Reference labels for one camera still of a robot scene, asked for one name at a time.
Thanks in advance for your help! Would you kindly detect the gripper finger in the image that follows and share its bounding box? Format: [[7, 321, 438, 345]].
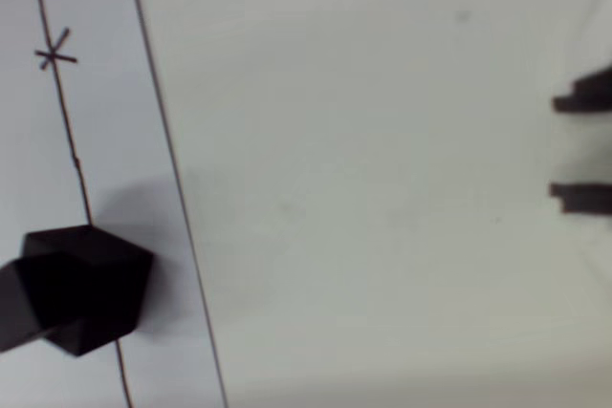
[[549, 182, 612, 215], [552, 66, 612, 116]]

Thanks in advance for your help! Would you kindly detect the white paper sheet with drawn boxes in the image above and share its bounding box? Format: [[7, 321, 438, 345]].
[[0, 0, 229, 408]]

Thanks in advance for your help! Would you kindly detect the black cube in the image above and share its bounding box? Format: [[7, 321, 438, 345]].
[[0, 225, 155, 357]]

